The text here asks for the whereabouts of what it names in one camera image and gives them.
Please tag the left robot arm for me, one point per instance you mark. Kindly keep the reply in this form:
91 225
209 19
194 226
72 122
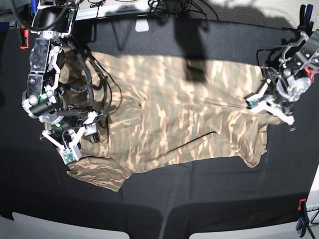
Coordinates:
283 86

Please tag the blue clamp far right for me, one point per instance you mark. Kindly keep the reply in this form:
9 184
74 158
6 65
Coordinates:
305 23

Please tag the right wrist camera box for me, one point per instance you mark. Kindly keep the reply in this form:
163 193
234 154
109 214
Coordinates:
71 154

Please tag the orange blue clamp right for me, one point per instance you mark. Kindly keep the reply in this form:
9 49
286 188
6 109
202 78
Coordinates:
303 220

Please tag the camouflage t-shirt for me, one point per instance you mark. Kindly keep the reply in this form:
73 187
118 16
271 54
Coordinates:
169 110

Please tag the black table cloth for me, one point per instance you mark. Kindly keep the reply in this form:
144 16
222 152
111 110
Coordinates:
172 202

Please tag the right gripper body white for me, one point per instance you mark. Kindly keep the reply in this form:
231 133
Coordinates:
65 132

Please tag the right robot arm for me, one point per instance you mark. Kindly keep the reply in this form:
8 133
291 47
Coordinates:
67 111

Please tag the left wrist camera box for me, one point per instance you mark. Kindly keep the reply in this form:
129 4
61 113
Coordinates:
253 104

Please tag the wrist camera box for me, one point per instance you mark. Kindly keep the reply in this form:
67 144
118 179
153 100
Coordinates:
71 154
253 104

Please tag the red black clamp left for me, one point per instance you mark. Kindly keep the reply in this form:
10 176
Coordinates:
23 35

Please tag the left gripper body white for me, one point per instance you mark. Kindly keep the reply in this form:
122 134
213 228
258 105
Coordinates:
267 103

